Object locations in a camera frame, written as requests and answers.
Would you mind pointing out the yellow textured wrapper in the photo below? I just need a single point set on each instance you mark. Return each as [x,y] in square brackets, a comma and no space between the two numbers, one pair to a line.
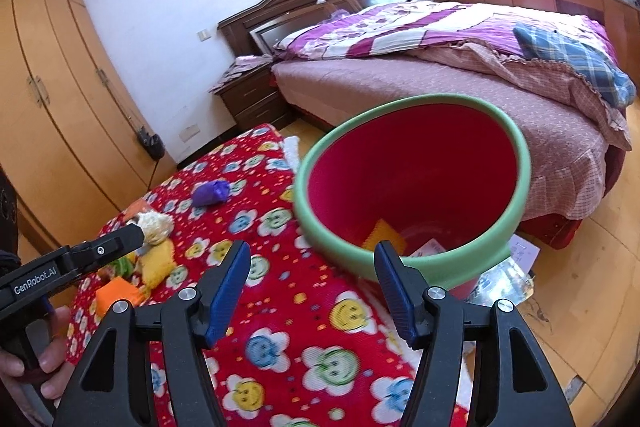
[382,233]

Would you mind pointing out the wall switch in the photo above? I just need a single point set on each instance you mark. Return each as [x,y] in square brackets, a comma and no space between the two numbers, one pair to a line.
[204,35]

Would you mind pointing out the person's left hand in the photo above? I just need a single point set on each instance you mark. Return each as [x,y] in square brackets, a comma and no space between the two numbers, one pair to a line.
[50,347]

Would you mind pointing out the red bin with green rim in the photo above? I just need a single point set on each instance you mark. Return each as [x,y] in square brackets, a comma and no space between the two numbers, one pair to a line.
[425,167]

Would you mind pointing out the purple and white quilt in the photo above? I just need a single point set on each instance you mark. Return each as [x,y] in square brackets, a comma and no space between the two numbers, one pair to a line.
[400,27]

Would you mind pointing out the red flower printed blanket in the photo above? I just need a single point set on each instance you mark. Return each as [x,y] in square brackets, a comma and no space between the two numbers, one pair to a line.
[300,307]

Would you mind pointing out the white paper scrap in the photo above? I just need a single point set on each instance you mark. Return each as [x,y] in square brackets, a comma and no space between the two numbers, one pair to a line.
[430,249]

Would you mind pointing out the pale pillow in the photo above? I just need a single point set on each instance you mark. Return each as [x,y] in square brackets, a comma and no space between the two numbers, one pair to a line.
[295,41]

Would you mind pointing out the dark wooden nightstand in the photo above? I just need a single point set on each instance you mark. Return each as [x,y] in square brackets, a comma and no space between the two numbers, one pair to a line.
[255,102]

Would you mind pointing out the white cloth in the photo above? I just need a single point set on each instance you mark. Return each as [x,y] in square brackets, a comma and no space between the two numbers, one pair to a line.
[291,152]

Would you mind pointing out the bed with pink sheet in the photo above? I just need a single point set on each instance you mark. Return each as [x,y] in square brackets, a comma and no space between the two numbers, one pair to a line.
[425,107]

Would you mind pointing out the white paper sheet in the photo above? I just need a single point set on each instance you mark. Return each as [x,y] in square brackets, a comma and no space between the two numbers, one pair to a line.
[524,252]

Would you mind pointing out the small yellow box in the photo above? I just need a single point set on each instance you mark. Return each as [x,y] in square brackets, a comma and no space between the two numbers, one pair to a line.
[157,264]

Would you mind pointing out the black hanging bag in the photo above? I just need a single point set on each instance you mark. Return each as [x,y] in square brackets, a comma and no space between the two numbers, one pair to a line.
[151,144]

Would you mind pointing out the pink patterned clothes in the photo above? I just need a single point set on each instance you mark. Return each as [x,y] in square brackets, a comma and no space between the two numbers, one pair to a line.
[240,72]

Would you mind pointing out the light wooden wardrobe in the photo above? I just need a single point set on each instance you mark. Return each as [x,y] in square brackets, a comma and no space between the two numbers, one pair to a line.
[60,107]

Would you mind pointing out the blue plaid cloth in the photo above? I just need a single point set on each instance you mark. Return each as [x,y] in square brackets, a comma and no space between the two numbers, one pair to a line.
[570,52]

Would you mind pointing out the white paper ball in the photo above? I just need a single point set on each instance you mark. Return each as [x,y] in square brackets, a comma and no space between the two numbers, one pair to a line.
[155,224]

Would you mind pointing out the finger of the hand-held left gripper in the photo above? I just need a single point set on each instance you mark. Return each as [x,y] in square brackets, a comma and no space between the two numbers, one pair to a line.
[112,247]

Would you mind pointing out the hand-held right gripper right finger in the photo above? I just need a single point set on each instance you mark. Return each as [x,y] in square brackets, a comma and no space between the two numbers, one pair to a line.
[400,297]

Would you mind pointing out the purple wrapper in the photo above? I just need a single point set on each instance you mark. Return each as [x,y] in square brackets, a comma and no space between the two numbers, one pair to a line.
[210,193]

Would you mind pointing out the wall socket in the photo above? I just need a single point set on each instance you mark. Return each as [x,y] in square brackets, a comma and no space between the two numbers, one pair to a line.
[189,133]

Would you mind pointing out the green spiral printed box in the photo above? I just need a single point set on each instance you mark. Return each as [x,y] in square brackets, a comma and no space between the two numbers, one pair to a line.
[120,268]

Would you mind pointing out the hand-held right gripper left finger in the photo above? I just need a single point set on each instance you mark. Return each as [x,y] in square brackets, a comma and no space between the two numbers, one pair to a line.
[227,297]

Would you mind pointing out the orange box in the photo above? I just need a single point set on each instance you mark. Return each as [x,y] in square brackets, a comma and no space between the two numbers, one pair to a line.
[117,296]

